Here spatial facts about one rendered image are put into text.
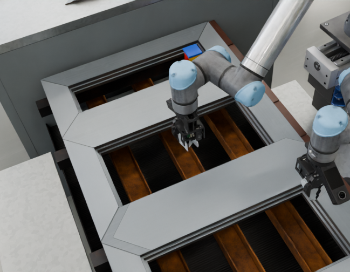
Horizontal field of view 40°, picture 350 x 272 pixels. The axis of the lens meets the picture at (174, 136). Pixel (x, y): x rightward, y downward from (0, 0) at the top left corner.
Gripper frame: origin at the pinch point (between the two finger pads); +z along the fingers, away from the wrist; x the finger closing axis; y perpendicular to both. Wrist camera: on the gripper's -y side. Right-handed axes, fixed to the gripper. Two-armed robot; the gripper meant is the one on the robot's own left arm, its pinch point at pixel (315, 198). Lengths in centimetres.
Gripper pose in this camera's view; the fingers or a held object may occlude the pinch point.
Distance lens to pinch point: 148.9
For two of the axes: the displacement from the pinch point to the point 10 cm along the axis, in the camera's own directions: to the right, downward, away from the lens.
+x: -9.1, 3.6, -2.0
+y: -4.0, -7.0, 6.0
